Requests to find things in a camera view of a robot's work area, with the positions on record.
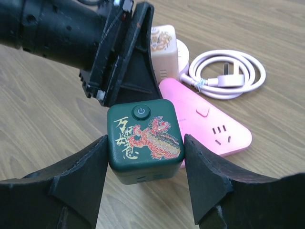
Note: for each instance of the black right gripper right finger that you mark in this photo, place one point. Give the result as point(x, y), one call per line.
point(227, 196)

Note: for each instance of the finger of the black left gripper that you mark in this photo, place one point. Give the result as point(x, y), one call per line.
point(132, 78)

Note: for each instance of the beige cube socket adapter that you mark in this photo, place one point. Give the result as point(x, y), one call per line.
point(164, 52)

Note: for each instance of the dark green plug adapter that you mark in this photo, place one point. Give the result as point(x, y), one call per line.
point(145, 141)

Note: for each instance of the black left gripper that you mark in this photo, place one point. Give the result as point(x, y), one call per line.
point(65, 31)

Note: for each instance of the pink triangular power strip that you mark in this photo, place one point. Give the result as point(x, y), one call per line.
point(206, 123)

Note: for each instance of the round pink power strip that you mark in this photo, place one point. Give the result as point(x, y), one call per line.
point(183, 57)

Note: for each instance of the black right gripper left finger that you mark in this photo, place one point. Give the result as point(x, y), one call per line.
point(65, 195)

